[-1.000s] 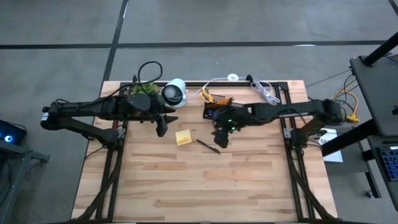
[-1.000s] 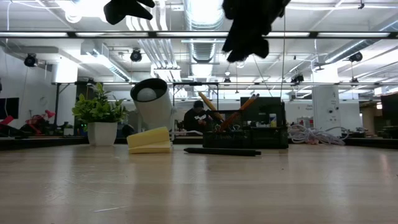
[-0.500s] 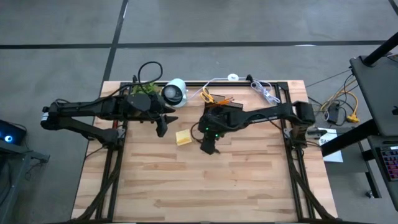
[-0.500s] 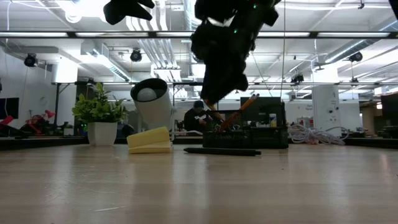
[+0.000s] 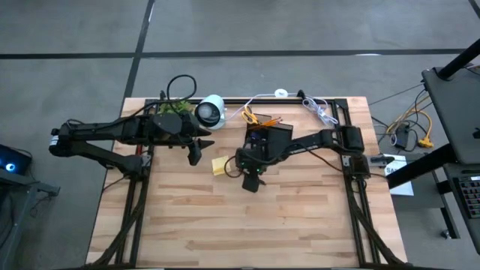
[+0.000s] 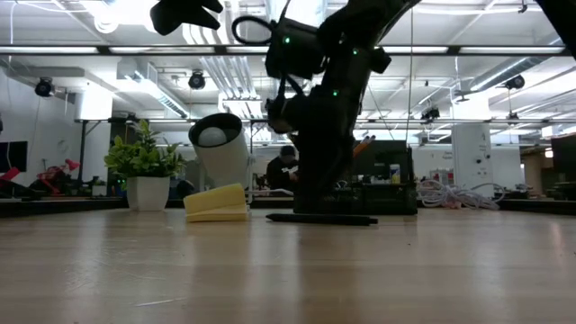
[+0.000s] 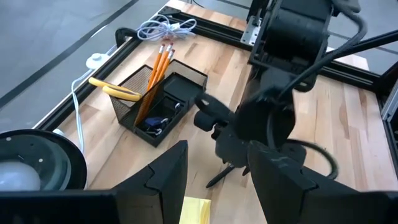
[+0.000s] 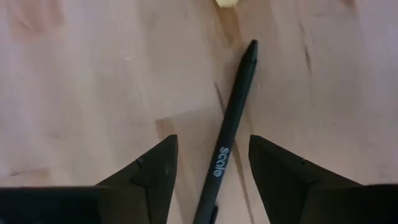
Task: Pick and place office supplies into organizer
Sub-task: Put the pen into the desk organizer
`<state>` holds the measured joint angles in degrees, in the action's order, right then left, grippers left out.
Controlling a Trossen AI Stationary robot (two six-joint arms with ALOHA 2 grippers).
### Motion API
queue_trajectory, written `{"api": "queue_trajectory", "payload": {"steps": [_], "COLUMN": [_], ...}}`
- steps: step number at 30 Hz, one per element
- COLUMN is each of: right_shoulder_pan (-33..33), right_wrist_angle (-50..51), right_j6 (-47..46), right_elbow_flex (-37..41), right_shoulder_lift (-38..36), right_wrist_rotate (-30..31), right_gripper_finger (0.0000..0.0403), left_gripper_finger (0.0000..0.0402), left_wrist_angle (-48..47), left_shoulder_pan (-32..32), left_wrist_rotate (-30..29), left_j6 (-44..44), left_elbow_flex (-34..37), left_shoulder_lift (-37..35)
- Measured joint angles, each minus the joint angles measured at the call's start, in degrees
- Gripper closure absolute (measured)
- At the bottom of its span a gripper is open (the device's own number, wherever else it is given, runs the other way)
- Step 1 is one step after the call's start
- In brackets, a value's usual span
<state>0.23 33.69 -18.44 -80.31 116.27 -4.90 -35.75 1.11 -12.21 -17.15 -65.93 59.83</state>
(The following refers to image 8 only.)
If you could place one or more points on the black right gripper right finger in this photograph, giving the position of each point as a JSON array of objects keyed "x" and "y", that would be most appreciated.
[{"x": 295, "y": 193}]

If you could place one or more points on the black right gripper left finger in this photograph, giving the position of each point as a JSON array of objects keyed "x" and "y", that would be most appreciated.
[{"x": 140, "y": 193}]

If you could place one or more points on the black pen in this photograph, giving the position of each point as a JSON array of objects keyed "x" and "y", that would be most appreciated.
[{"x": 230, "y": 124}]

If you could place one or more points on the yellow sticky note pad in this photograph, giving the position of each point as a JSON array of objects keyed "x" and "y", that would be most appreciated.
[{"x": 226, "y": 2}]

